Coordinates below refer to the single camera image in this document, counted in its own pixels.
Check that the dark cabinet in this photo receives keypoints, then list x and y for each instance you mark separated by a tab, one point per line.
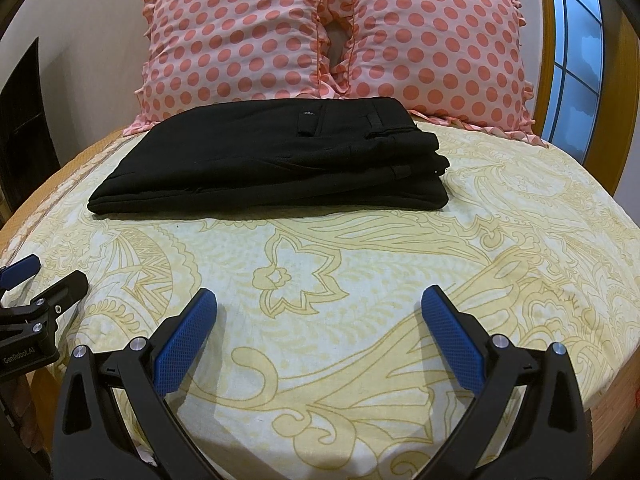
22	130

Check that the yellow patterned bed sheet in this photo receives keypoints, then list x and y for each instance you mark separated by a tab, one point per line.
350	285

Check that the person's left hand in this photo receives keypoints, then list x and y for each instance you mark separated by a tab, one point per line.
27	420

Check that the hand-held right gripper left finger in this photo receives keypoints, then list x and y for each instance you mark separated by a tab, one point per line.
186	339

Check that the wooden framed window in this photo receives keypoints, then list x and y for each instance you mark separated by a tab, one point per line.
580	50

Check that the pink polka dot pillow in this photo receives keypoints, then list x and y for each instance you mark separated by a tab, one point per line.
440	40
235	40

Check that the black pants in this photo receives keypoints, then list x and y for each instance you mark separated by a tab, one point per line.
280	160

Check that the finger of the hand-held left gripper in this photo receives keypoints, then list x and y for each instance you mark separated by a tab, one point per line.
19	268
64	287

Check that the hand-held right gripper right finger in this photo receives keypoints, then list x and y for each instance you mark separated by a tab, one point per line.
452	340

